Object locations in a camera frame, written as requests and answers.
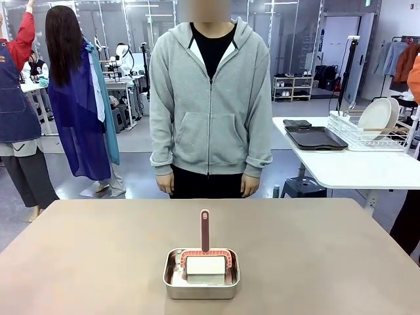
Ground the person's left hand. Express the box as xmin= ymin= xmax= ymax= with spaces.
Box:
xmin=240 ymin=174 xmax=260 ymax=198

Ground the gray door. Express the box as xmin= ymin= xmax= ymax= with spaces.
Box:
xmin=320 ymin=12 xmax=375 ymax=106

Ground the white wire dish rack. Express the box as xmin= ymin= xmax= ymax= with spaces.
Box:
xmin=327 ymin=109 xmax=415 ymax=153

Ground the white shoe rack with shoes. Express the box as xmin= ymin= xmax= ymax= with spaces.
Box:
xmin=272 ymin=75 xmax=314 ymax=103

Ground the red handled lint roller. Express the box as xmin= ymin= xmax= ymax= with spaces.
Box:
xmin=179 ymin=208 xmax=235 ymax=277

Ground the black tripod stand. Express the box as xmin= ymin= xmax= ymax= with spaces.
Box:
xmin=335 ymin=35 xmax=361 ymax=112

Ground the long haired woman blue dress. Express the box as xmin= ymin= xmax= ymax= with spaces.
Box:
xmin=44 ymin=5 xmax=127 ymax=198

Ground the white round plate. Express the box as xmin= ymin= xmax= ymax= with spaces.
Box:
xmin=356 ymin=97 xmax=393 ymax=141
xmin=387 ymin=97 xmax=401 ymax=131

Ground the hanging gray jacket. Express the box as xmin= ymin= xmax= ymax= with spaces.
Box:
xmin=373 ymin=40 xmax=408 ymax=77

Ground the white side table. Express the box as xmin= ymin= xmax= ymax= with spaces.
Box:
xmin=271 ymin=115 xmax=420 ymax=200

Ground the white background desk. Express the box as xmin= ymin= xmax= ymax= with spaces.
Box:
xmin=104 ymin=73 xmax=146 ymax=129

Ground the person in gray hoodie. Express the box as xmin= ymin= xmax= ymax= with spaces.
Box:
xmin=148 ymin=15 xmax=274 ymax=200

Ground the person's right hand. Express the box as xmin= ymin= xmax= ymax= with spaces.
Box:
xmin=156 ymin=174 xmax=175 ymax=195

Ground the black clothes rack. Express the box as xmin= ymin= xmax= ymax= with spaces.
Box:
xmin=370 ymin=35 xmax=420 ymax=106

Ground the seated person black white jacket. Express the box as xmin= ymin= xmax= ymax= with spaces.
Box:
xmin=28 ymin=51 xmax=51 ymax=83

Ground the black bag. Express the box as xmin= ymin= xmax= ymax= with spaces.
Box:
xmin=314 ymin=64 xmax=339 ymax=91

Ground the folded dark gray cloth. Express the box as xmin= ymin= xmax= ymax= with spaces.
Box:
xmin=282 ymin=119 xmax=313 ymax=129

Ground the person red top denim apron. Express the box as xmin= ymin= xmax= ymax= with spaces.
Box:
xmin=0 ymin=0 xmax=60 ymax=224

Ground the rectangular stainless steel tray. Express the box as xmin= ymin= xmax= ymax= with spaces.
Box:
xmin=162 ymin=247 xmax=242 ymax=301

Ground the person in orange top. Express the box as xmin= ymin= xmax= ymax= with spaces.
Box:
xmin=389 ymin=54 xmax=420 ymax=257

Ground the person's left forearm gray sleeve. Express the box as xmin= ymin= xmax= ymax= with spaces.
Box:
xmin=243 ymin=124 xmax=274 ymax=179

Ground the hanging orange jacket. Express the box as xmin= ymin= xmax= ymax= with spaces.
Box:
xmin=392 ymin=42 xmax=420 ymax=85

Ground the white background workbench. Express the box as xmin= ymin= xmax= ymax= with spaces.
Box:
xmin=19 ymin=81 xmax=51 ymax=132

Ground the gray plastic stool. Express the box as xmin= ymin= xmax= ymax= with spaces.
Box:
xmin=119 ymin=104 xmax=133 ymax=127
xmin=110 ymin=106 xmax=123 ymax=130

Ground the person's right forearm gray sleeve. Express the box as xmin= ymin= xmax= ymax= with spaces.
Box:
xmin=149 ymin=124 xmax=177 ymax=177

